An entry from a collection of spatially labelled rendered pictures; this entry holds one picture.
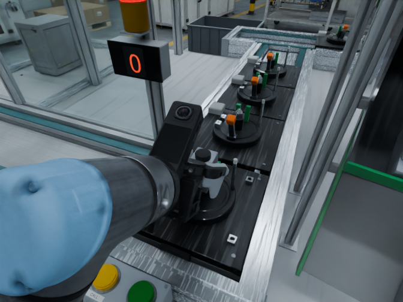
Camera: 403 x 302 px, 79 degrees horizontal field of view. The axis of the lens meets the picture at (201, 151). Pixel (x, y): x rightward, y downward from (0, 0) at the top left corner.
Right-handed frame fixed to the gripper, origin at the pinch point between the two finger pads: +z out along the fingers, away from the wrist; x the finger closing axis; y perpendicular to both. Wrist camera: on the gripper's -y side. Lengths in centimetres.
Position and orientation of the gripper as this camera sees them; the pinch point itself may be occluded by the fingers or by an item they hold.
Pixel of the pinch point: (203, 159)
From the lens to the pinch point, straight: 46.7
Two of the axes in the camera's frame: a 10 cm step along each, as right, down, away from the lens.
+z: 3.1, -0.2, 9.5
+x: 9.2, 2.5, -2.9
